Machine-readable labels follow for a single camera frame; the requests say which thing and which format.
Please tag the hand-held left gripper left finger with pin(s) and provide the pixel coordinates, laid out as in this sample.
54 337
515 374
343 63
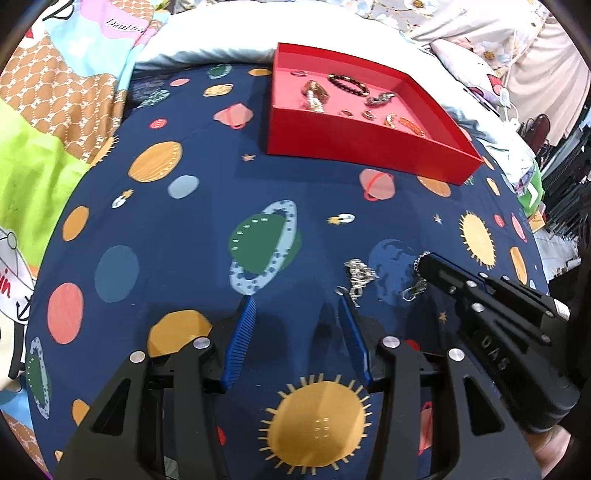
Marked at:
240 341

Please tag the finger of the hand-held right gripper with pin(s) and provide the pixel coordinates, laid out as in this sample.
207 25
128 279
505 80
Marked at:
452 281
531 300

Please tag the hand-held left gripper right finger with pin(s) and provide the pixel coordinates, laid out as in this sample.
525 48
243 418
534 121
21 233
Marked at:
355 341

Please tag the red jewelry tray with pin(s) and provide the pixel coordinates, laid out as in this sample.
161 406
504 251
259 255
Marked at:
369 147

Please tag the gold bangle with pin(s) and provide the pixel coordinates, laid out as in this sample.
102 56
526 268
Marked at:
413 128

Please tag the person's right hand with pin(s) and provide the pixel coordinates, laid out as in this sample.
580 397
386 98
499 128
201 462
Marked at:
554 454

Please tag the navy planet-print blanket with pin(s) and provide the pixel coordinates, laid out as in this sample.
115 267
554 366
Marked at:
184 258

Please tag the green plastic bag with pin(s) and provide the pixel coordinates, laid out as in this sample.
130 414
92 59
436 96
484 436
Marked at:
531 194

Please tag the small gold ornament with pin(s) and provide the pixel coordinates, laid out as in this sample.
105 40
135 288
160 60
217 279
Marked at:
390 121

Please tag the pink and white plush pillow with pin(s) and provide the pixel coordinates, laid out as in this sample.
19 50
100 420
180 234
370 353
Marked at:
461 60

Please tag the beige curtain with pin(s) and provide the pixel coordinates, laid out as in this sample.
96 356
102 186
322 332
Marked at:
554 69

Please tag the colourful cartoon monkey blanket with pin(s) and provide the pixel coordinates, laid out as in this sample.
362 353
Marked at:
41 184

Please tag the grey floral bed sheet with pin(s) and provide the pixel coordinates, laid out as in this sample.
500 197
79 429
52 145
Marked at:
438 18

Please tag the light blue pillow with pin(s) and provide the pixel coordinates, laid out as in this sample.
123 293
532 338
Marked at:
207 41

